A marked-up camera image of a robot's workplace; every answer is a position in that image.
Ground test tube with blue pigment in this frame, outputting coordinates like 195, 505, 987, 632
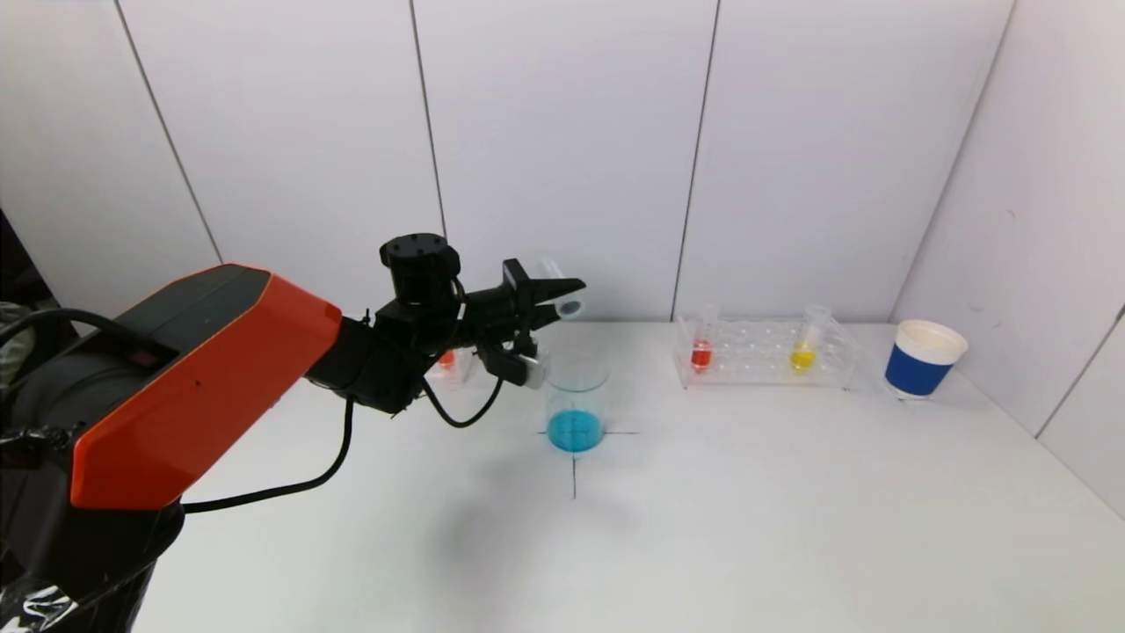
537, 256, 584, 321

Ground clear acrylic test tube rack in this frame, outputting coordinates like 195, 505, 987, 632
672, 316, 860, 392
422, 347, 481, 389

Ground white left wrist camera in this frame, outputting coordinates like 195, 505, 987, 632
478, 341, 542, 390

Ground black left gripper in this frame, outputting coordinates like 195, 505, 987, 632
464, 258, 586, 341

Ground test tube with yellow pigment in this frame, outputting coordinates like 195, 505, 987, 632
787, 304, 832, 375

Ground clear glass beaker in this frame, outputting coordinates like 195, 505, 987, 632
541, 352, 611, 455

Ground short black camera cable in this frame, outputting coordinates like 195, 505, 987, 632
420, 367, 507, 430

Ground long black arm cable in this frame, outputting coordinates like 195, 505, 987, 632
180, 396, 357, 516

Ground blue white paper cup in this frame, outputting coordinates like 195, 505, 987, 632
882, 319, 969, 402

